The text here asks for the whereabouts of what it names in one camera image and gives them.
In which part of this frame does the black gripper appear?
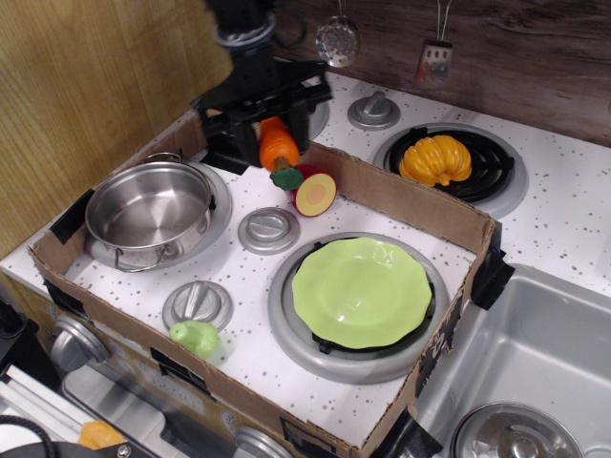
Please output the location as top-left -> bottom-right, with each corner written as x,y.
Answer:
192,46 -> 332,168

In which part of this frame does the orange toy carrot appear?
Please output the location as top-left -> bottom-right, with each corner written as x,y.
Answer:
259,116 -> 304,191

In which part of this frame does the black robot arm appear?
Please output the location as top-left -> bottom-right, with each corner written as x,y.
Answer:
191,1 -> 332,167

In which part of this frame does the light green plastic plate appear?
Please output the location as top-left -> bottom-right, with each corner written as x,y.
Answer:
291,237 -> 432,350

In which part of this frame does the red halved toy fruit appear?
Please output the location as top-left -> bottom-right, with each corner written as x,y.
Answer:
287,164 -> 337,218

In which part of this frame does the middle silver stove knob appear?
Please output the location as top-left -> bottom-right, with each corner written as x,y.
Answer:
238,207 -> 301,256

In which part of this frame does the silver stove knob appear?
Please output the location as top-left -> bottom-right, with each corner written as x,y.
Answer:
238,207 -> 301,256
347,91 -> 401,131
161,281 -> 234,331

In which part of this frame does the back silver stove knob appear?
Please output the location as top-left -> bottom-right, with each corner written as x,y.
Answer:
347,91 -> 401,131

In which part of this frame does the hanging silver slotted ladle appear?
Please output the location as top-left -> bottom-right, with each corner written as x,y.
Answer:
315,1 -> 361,69

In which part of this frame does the stainless steel pot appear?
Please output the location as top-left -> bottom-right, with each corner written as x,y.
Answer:
85,161 -> 213,273

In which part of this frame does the yellow toy pumpkin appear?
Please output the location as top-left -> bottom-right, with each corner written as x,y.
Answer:
399,135 -> 473,187

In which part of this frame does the hanging silver slotted spatula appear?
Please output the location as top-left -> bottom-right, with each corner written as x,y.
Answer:
414,0 -> 453,90

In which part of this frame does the front silver stove knob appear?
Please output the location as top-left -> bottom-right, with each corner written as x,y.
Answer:
161,281 -> 234,331

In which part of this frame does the brown cardboard fence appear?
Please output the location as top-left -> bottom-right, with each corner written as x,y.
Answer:
27,108 -> 516,458

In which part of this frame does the light green toy vegetable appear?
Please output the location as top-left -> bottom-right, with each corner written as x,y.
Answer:
169,321 -> 221,360

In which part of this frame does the back right black burner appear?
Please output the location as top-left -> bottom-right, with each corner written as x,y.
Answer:
373,122 -> 528,219

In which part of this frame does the front right black burner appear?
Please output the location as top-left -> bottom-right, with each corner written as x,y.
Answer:
267,232 -> 450,384

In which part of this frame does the silver oven knob left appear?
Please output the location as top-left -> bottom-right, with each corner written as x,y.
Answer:
51,315 -> 111,373

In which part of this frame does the silver oven knob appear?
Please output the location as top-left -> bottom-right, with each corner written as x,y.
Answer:
51,315 -> 111,373
232,426 -> 293,458

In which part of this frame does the silver oven knob right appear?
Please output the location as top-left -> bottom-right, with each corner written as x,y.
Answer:
232,426 -> 293,458

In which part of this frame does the grey toy sink basin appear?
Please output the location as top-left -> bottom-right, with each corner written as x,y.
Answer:
416,265 -> 610,457

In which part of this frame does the orange toy piece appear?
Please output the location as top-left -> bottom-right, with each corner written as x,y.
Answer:
76,420 -> 125,450

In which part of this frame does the silver pot lid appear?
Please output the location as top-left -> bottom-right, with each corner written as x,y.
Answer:
450,403 -> 583,458

